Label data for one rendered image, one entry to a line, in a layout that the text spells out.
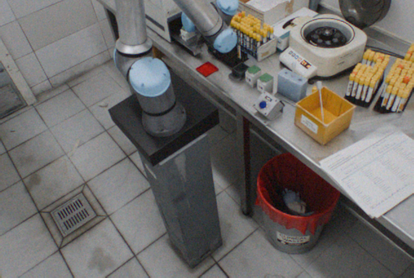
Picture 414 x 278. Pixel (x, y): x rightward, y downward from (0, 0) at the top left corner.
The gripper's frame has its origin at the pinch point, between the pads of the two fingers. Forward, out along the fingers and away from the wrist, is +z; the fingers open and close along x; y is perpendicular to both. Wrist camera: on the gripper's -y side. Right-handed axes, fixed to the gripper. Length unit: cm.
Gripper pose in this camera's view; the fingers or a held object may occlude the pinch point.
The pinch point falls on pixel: (202, 48)
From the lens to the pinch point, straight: 161.2
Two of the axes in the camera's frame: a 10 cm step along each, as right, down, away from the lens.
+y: 5.8, 8.0, -1.4
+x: 7.9, -5.0, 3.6
